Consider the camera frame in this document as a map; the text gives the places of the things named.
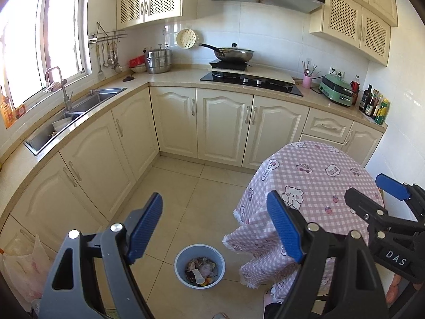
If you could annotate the dark sauce bottle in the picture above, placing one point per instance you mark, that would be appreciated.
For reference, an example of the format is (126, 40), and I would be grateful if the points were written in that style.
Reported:
(368, 101)

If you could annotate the steel ladle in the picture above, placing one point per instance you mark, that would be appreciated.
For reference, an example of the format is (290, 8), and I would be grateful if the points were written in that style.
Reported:
(118, 66)

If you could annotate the blue waste bin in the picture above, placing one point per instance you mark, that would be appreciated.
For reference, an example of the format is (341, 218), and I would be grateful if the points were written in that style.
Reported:
(181, 265)

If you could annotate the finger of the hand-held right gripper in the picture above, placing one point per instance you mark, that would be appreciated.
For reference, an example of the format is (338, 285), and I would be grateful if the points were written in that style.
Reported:
(391, 186)
(362, 202)

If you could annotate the fresh orange peel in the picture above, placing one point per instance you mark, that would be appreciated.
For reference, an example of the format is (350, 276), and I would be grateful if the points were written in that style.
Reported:
(206, 281)

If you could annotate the orange packets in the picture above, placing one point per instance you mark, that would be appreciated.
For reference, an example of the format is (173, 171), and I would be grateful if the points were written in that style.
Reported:
(11, 111)

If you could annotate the pink utensil cup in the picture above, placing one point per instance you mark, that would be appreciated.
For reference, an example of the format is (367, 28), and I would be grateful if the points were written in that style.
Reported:
(307, 81)

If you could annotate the slotted spatula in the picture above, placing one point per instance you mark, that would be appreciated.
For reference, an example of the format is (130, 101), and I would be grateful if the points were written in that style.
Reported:
(100, 71)

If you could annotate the white bowl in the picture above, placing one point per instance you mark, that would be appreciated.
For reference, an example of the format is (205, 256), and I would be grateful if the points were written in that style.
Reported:
(137, 69)

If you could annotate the red box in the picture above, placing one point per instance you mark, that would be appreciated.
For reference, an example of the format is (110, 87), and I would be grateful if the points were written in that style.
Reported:
(136, 62)

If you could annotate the pink checked tablecloth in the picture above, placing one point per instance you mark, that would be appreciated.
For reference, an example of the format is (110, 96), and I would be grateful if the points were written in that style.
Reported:
(315, 179)

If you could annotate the green yellow bottle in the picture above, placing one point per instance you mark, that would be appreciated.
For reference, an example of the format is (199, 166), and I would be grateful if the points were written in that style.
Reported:
(383, 113)

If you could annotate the cream lattice wall cabinets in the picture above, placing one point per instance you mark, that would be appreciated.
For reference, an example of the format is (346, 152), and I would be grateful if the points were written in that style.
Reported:
(342, 20)
(132, 6)

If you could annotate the steel sink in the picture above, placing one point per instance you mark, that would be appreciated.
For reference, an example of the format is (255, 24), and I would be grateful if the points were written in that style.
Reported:
(99, 94)

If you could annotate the metal utensil rack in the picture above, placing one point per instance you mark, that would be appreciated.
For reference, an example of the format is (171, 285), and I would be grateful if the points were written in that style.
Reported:
(106, 35)

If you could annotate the kitchen window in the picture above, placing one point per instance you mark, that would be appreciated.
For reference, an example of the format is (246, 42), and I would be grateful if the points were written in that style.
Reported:
(20, 40)

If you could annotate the person's right hand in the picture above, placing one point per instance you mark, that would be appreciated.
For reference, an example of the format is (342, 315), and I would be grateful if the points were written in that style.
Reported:
(396, 287)

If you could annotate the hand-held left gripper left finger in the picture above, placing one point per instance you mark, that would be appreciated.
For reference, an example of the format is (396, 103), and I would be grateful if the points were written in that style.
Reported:
(146, 226)

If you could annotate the white dish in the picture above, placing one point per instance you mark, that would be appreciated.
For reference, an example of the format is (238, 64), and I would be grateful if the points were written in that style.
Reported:
(61, 124)

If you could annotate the white wall socket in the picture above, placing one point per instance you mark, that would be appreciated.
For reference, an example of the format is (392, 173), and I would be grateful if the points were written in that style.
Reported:
(336, 72)

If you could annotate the cream base cabinets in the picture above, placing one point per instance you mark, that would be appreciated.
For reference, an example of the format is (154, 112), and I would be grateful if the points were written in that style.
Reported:
(219, 126)

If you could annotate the steel steamer pot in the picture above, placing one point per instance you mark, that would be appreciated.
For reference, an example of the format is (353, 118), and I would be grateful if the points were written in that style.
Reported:
(158, 61)

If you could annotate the green electric grill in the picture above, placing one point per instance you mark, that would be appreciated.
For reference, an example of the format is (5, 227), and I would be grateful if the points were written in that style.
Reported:
(335, 91)

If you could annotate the small black lid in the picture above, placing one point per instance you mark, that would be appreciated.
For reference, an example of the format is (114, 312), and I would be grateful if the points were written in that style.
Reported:
(128, 79)

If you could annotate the white orange plastic bag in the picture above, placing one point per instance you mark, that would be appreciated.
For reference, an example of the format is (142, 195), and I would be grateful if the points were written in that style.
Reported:
(206, 267)

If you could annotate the red capped dark bottle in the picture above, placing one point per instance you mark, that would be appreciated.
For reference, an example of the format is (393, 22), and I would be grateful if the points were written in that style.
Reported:
(355, 91)

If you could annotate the black gas hob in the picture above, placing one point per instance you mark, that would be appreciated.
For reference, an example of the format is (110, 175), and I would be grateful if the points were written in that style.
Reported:
(285, 88)

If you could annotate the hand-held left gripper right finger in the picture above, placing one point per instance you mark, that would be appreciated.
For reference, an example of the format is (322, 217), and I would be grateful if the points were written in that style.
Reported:
(285, 226)

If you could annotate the translucent plastic bag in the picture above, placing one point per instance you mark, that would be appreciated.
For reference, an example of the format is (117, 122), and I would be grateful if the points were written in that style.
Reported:
(23, 269)

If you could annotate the steel faucet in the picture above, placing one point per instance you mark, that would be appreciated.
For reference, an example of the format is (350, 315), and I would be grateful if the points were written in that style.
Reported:
(64, 93)

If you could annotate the black induction cooker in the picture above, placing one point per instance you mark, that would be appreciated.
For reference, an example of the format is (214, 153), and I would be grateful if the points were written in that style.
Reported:
(229, 64)

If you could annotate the cream round steamer tray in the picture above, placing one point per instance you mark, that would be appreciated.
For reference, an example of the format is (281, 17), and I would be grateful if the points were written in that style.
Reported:
(186, 39)

